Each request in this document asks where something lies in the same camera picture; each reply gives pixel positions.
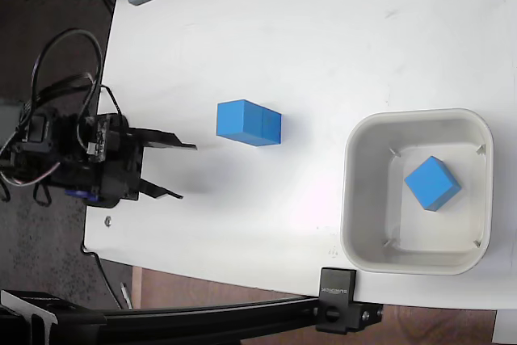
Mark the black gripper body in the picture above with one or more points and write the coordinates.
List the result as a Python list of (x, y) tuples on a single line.
[(119, 177)]

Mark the small camera circuit board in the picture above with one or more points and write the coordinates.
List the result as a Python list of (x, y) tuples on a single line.
[(100, 137)]

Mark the white square plastic bin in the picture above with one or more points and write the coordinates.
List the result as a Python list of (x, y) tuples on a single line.
[(363, 199)]

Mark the black stand bracket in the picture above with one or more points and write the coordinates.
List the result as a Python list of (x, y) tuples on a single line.
[(28, 316)]

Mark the black stand boom bar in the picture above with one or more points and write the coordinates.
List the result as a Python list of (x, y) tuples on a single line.
[(210, 318)]

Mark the blue cube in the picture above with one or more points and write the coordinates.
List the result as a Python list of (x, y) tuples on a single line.
[(428, 179), (231, 119), (271, 127)]

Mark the blue base servo part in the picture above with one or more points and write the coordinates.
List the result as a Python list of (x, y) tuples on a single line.
[(85, 195)]

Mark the small metal nut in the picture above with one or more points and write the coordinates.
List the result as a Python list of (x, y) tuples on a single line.
[(108, 221)]

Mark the black table clamp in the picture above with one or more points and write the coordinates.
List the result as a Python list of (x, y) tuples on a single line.
[(337, 300)]

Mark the black six-joint robot arm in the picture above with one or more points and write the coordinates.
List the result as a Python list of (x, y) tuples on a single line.
[(42, 151)]

